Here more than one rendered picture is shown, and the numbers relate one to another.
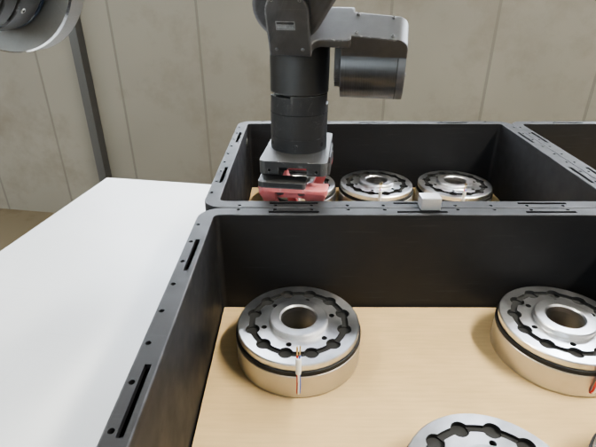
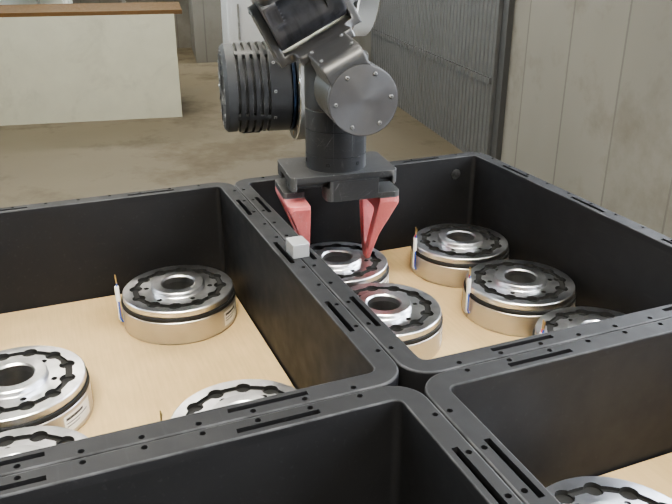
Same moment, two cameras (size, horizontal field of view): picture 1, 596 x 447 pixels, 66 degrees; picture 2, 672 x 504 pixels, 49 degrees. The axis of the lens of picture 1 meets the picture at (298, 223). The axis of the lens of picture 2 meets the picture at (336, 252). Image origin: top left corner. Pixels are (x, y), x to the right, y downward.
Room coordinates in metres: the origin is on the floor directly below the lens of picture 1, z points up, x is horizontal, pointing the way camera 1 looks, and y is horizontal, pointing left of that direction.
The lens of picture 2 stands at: (0.20, -0.62, 1.16)
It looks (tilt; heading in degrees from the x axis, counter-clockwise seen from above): 23 degrees down; 67
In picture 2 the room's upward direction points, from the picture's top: straight up
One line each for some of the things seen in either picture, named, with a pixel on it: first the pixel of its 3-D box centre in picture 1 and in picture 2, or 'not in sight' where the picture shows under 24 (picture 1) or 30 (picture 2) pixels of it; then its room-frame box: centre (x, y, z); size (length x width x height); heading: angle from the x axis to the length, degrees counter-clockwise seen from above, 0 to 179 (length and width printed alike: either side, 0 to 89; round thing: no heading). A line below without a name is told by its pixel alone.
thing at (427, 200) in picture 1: (429, 201); (297, 247); (0.38, -0.12, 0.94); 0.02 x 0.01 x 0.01; 90
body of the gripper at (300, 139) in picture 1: (299, 128); (335, 145); (0.46, 0.00, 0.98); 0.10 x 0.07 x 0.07; 173
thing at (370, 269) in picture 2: not in sight; (337, 263); (0.46, 0.00, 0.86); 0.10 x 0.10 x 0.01
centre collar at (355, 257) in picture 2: not in sight; (337, 258); (0.46, 0.00, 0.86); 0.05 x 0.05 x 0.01
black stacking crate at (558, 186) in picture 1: (386, 201); (452, 289); (0.53, -0.11, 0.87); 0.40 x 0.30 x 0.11; 90
